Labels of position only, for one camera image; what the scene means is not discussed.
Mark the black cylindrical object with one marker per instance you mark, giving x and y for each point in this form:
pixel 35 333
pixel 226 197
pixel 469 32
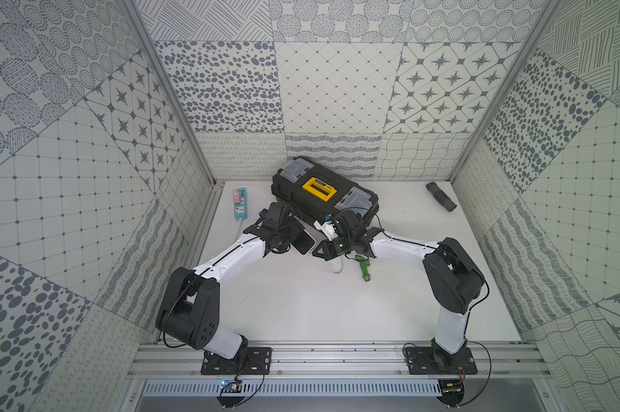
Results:
pixel 441 197

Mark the aluminium mounting rail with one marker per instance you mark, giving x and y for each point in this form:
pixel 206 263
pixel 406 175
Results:
pixel 369 360

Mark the black toolbox with yellow handle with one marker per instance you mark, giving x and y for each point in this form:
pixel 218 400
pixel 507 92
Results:
pixel 313 192

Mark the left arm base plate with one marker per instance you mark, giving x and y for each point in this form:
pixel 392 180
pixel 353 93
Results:
pixel 248 361

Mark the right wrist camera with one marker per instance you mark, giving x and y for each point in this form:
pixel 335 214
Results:
pixel 328 228

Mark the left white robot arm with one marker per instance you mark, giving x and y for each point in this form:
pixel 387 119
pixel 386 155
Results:
pixel 190 308

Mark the green plastic fitting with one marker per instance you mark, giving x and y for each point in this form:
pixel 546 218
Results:
pixel 364 263

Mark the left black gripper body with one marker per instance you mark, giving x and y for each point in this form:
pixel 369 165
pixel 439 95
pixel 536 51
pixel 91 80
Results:
pixel 293 236

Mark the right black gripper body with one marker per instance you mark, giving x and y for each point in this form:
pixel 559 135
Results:
pixel 336 246

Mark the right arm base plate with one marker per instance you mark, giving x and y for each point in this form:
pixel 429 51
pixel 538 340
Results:
pixel 435 361

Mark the black smartphone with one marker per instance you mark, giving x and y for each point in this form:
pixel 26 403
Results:
pixel 302 241

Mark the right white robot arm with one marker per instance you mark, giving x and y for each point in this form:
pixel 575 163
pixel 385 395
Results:
pixel 454 278

